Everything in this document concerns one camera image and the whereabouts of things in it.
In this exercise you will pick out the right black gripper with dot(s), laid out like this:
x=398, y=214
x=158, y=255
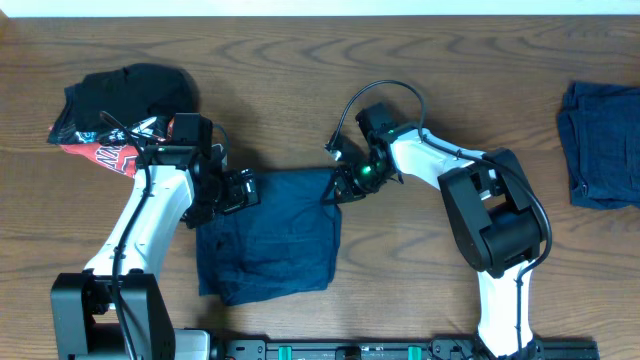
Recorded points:
x=343, y=178

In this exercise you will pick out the red printed shirt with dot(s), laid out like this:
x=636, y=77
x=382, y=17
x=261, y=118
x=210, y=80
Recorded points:
x=110, y=148

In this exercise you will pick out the dark blue shorts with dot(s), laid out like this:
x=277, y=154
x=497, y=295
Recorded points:
x=286, y=244

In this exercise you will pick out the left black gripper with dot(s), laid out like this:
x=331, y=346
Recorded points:
x=237, y=198

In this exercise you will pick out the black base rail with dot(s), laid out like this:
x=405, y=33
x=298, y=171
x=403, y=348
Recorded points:
x=436, y=349

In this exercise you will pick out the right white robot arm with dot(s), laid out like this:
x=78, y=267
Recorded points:
x=497, y=222

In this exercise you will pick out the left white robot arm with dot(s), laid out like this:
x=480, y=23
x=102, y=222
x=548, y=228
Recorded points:
x=113, y=308

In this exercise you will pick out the folded navy garment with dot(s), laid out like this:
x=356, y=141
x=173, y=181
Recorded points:
x=598, y=125

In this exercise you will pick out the folded black garment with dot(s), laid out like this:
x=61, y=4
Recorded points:
x=131, y=95

